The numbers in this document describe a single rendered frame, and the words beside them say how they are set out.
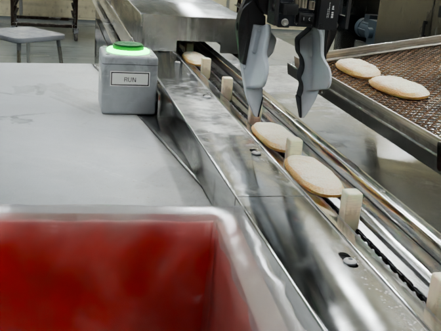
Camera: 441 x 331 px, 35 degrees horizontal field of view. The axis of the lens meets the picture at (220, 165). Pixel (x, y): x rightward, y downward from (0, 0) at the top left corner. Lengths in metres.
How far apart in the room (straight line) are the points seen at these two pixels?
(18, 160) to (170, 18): 0.49
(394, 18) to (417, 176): 4.27
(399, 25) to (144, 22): 3.89
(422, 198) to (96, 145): 0.35
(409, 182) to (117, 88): 0.38
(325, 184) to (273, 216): 0.10
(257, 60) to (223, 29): 0.48
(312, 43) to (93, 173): 0.25
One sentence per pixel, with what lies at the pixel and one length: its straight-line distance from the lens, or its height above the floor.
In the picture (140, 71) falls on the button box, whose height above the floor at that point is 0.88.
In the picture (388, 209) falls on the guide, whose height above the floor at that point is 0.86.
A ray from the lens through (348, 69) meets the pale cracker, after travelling 0.90.
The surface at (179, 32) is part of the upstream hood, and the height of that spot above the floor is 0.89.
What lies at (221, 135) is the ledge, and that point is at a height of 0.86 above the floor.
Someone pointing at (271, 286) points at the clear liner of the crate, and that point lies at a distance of 0.27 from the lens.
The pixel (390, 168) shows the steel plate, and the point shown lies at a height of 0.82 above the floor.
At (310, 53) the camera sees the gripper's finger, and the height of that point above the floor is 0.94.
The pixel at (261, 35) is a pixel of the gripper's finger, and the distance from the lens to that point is 0.69.
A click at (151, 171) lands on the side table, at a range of 0.70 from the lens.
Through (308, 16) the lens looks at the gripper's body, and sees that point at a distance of 0.65.
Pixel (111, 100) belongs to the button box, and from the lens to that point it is 0.90.
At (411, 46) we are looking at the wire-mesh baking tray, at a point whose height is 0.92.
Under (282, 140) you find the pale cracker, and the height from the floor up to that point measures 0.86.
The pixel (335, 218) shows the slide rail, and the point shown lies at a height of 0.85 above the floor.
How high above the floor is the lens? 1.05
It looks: 18 degrees down
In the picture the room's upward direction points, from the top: 5 degrees clockwise
